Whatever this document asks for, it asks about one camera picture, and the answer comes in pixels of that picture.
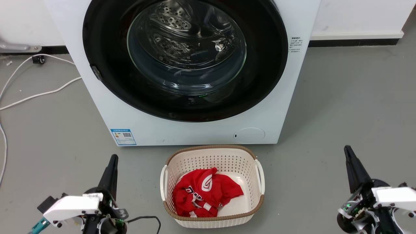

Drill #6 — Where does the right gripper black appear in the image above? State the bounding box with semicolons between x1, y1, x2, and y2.
336;145;404;234

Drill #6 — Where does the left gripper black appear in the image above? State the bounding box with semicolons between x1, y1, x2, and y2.
82;154;129;234

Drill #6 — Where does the white front-load washing machine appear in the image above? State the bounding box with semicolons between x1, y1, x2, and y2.
44;0;322;147

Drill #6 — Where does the round black glass washer door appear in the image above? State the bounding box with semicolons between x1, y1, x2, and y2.
82;0;289;123

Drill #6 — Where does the blue energy label sticker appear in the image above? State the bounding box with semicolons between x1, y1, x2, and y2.
110;129;137;146

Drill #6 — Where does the red white printed garment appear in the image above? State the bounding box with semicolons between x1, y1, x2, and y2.
172;167;244;218

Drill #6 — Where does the cream plastic laundry basket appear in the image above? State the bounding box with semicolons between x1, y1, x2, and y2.
160;145;266;228

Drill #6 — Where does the round white filter cover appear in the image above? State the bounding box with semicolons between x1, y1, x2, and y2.
234;127;266;144

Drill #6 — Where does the small printed text label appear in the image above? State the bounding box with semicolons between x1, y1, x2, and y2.
289;36;304;54

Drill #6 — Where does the teal cable connector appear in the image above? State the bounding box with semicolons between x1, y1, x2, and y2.
27;218;51;234

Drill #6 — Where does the white power cable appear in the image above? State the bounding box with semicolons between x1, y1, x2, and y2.
0;76;82;111
0;123;8;186
0;54;76;102

